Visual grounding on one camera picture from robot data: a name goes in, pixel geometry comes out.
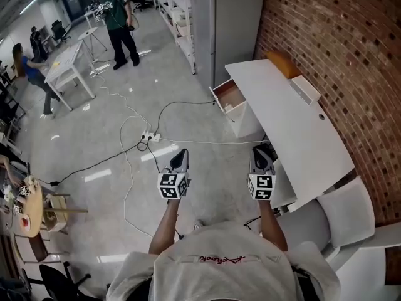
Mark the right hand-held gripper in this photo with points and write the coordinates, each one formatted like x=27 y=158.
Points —
x=263 y=183

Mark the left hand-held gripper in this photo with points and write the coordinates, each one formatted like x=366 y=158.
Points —
x=170 y=183

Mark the white wooden drawer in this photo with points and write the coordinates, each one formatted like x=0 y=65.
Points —
x=232 y=94

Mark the person's right forearm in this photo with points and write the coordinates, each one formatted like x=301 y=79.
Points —
x=271 y=224

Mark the person's left forearm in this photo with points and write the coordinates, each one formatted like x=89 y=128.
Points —
x=166 y=224

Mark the white power strip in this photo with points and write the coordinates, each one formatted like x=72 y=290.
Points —
x=152 y=136

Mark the white desk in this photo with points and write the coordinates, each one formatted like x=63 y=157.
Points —
x=291 y=130

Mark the white speaker box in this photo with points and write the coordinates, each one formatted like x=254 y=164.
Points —
x=305 y=89

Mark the white chair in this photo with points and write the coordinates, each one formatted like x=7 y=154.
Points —
x=344 y=212

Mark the orange cushion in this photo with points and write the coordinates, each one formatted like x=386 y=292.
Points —
x=283 y=63

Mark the person's light grey shirt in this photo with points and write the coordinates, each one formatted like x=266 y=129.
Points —
x=219 y=271

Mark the black power adapter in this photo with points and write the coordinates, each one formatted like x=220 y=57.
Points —
x=54 y=183

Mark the wooden chair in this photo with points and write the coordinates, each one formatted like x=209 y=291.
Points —
x=58 y=210

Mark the grey refrigerator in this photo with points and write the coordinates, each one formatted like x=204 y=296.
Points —
x=232 y=27

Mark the white shelving rack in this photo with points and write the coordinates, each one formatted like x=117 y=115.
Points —
x=181 y=20

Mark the white side table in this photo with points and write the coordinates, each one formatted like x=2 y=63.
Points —
x=369 y=262

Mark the white rectangular table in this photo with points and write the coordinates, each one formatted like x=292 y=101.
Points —
x=67 y=61

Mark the round wooden table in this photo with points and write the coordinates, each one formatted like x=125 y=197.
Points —
x=33 y=212

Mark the black office chair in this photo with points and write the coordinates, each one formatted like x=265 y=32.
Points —
x=56 y=281

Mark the round white pedestal table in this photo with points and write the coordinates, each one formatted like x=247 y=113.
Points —
x=91 y=32

